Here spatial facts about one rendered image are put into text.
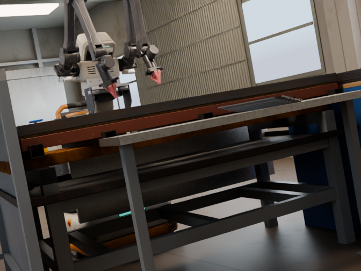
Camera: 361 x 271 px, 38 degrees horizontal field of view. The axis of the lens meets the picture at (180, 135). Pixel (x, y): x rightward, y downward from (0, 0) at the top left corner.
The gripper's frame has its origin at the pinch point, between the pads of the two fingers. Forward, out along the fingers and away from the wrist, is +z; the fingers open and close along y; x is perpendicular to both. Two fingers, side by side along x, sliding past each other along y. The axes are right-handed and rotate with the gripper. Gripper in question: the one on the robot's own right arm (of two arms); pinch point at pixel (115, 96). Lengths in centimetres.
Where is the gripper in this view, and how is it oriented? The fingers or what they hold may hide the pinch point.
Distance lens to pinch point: 277.7
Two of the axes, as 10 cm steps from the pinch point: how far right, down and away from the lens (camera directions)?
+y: 8.2, -4.1, 4.1
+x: -4.2, 0.7, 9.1
